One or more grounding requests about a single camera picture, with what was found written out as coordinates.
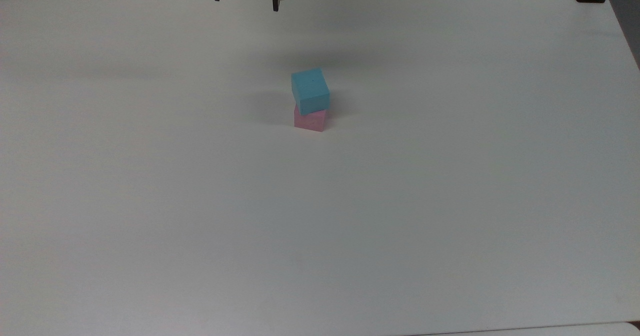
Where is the blue foam cube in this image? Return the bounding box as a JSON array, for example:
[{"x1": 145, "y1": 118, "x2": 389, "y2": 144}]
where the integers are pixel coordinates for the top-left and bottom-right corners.
[{"x1": 291, "y1": 68, "x2": 331, "y2": 116}]

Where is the pink foam cube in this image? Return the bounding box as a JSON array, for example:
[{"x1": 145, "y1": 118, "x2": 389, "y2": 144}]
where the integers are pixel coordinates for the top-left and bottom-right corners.
[{"x1": 293, "y1": 105, "x2": 328, "y2": 133}]

